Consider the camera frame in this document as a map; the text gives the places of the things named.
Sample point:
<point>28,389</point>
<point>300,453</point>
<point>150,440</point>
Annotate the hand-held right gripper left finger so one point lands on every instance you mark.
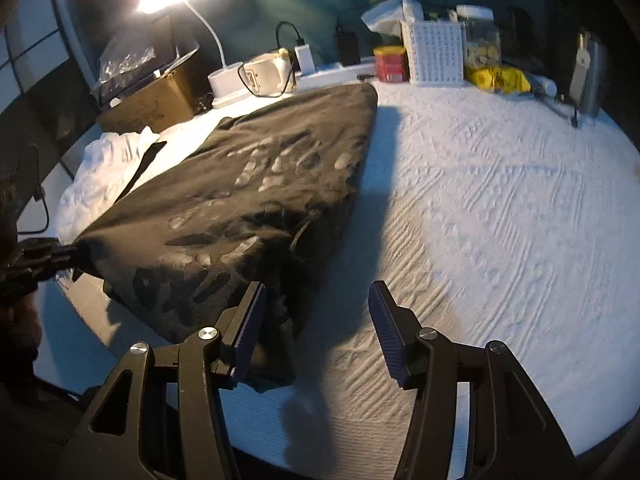
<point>250,330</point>

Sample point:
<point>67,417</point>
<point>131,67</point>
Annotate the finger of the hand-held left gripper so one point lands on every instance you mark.
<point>47,250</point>
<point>50,267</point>

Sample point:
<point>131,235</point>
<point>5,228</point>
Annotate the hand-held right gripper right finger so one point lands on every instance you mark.
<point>387,335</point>

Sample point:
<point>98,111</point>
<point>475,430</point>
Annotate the dark brown t-shirt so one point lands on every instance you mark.
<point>250,160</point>

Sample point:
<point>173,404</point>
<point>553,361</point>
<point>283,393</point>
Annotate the white crumpled cloth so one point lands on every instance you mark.
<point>107,170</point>

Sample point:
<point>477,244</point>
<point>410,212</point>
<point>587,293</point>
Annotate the white textured blanket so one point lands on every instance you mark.
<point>475,210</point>

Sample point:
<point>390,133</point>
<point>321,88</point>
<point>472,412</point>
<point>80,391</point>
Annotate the cardboard box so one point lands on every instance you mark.
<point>155,100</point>

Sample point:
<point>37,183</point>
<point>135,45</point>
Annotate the clear plastic bag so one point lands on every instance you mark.
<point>125,62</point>

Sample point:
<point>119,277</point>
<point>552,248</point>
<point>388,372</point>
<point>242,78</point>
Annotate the small cream bottle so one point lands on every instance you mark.
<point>283,67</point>

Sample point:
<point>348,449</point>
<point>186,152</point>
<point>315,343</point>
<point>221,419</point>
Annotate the white power strip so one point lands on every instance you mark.
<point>335,74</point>

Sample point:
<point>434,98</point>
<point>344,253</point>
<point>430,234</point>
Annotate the red can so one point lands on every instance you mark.
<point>391,65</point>

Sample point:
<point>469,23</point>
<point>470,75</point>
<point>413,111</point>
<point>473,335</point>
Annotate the white charger plug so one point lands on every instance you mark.
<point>305,60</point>

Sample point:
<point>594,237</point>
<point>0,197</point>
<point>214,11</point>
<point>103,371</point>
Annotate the yellow duck print packet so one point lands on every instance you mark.
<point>500,80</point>

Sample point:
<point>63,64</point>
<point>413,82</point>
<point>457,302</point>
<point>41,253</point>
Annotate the white plastic basket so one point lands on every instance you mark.
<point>435,55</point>

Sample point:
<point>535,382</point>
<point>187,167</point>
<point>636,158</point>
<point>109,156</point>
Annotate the black power adapter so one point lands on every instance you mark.
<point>347,47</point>

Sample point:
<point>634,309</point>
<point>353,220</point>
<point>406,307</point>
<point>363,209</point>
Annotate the small white pill bottle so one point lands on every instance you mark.
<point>546,87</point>

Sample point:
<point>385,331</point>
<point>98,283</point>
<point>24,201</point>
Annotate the clear jar with white lid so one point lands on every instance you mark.
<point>482,47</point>

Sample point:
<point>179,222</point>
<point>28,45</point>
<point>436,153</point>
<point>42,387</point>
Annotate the white tissue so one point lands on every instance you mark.
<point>385,15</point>

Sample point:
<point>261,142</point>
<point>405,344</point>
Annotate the steel tumbler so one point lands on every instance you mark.
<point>595,75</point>

